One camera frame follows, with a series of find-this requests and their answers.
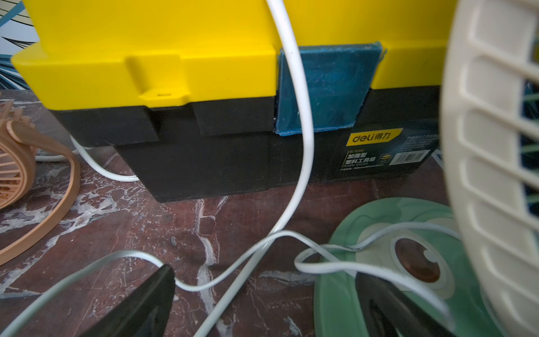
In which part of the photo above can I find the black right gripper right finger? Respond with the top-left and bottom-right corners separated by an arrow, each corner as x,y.
355,273 -> 453,336

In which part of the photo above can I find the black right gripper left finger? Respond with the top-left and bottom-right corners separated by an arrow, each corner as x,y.
82,265 -> 175,336

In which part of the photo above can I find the green and cream desk fan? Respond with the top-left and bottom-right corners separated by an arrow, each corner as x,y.
314,1 -> 538,336

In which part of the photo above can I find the yellow and black toolbox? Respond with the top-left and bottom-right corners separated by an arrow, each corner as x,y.
1,1 -> 456,202

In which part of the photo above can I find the teal sponge pad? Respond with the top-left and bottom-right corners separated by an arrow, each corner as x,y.
275,42 -> 384,136

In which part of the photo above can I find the thin white fan cable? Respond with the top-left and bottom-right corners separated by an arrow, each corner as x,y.
0,222 -> 462,337

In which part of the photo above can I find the white plug cable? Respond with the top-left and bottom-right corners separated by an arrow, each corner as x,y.
35,135 -> 140,183

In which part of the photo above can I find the thick white power cable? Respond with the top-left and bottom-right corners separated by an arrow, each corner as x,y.
193,0 -> 316,337

